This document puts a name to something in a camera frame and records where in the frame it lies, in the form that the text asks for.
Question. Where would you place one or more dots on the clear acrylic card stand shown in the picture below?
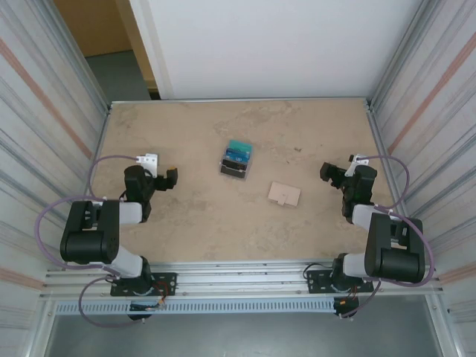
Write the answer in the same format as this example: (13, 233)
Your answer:
(233, 172)

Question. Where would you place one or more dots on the blue wave credit card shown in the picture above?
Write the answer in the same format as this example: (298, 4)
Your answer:
(238, 151)

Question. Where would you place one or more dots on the teal credit card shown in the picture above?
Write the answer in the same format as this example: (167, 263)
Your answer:
(241, 145)

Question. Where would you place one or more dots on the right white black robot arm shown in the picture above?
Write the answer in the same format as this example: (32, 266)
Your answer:
(394, 253)

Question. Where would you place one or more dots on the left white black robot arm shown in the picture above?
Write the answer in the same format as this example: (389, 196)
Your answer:
(89, 238)

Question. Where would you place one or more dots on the translucent corrugated side panel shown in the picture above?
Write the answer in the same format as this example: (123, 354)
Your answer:
(439, 111)
(37, 111)

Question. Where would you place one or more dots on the brown wooden door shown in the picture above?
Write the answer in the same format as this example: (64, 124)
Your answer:
(96, 26)

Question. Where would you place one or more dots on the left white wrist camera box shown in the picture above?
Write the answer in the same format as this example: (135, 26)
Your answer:
(150, 160)

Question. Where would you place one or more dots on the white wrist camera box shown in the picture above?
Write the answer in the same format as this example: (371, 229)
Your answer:
(359, 159)
(150, 160)

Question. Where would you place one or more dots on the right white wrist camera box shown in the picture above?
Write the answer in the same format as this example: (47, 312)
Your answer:
(359, 159)

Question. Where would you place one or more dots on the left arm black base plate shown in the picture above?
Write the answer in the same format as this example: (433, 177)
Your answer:
(167, 279)

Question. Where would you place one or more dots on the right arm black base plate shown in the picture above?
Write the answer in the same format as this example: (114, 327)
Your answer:
(316, 282)

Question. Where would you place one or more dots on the aluminium mounting rail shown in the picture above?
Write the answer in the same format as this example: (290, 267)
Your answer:
(241, 277)

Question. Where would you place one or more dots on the white door frame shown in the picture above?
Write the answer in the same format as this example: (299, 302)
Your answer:
(148, 44)

